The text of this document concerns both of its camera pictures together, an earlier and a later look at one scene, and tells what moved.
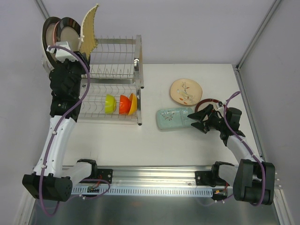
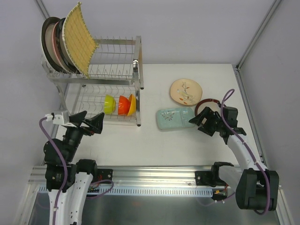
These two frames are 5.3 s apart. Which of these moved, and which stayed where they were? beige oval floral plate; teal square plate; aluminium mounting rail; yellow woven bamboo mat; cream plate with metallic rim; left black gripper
Moved: left black gripper; yellow woven bamboo mat
Stayed: cream plate with metallic rim; beige oval floral plate; aluminium mounting rail; teal square plate
